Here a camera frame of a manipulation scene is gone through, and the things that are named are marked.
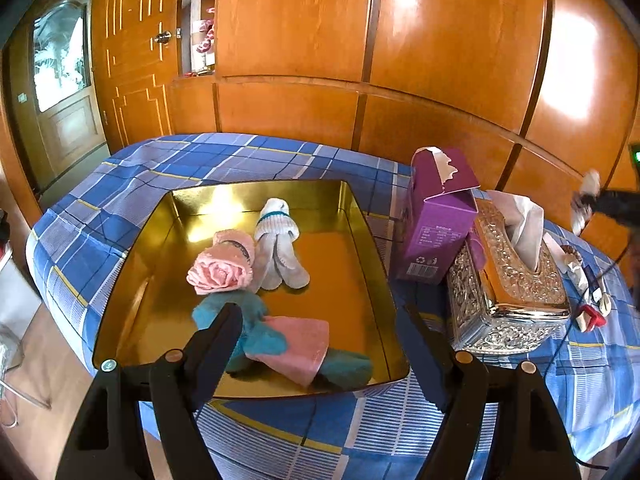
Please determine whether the wooden door with handle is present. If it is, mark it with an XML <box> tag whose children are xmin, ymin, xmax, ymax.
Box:
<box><xmin>91</xmin><ymin>0</ymin><xmax>179</xmax><ymax>153</ymax></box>

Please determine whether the pink towel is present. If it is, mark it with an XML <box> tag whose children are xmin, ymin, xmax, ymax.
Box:
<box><xmin>186</xmin><ymin>229</ymin><xmax>255</xmax><ymax>296</ymax></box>

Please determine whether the purple cardboard box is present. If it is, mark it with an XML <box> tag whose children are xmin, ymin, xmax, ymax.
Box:
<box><xmin>393</xmin><ymin>146</ymin><xmax>480</xmax><ymax>285</ymax></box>

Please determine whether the silver ornate tissue box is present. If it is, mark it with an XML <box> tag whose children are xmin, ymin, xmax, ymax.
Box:
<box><xmin>446</xmin><ymin>200</ymin><xmax>570</xmax><ymax>356</ymax></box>

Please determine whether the teal and pink cloth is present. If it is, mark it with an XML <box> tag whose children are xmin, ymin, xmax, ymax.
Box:
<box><xmin>192</xmin><ymin>290</ymin><xmax>373</xmax><ymax>390</ymax></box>

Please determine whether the gold rectangular tray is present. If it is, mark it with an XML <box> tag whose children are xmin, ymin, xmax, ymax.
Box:
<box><xmin>92</xmin><ymin>180</ymin><xmax>409</xmax><ymax>396</ymax></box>

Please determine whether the white tissue in box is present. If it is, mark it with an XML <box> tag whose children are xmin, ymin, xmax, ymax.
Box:
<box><xmin>487</xmin><ymin>191</ymin><xmax>544</xmax><ymax>271</ymax></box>

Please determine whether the white grey sock pair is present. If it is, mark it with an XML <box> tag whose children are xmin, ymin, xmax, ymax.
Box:
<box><xmin>250</xmin><ymin>197</ymin><xmax>310</xmax><ymax>292</ymax></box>

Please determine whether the blue plaid tablecloth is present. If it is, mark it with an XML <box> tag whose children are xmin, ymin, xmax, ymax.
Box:
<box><xmin>26</xmin><ymin>133</ymin><xmax>639</xmax><ymax>479</ymax></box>

